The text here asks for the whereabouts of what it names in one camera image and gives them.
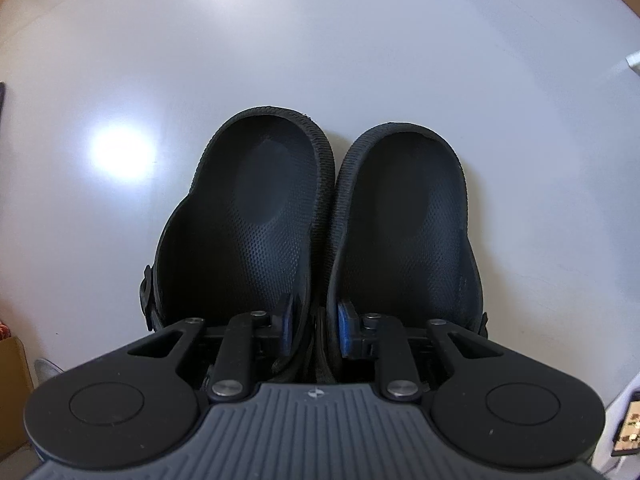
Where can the white shoe rack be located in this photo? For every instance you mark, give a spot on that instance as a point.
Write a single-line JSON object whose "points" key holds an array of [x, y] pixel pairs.
{"points": [[633, 61]]}

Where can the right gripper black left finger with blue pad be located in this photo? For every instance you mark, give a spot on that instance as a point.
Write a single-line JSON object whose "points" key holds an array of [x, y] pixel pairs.
{"points": [[227, 362]]}

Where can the black clog with strap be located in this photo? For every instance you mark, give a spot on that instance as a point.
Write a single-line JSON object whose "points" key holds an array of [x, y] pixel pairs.
{"points": [[251, 233]]}

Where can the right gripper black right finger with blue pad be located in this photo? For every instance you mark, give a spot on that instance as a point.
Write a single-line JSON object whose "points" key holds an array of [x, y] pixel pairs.
{"points": [[433, 360]]}

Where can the cardboard box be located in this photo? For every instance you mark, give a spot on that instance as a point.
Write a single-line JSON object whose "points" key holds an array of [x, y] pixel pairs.
{"points": [[15, 388]]}

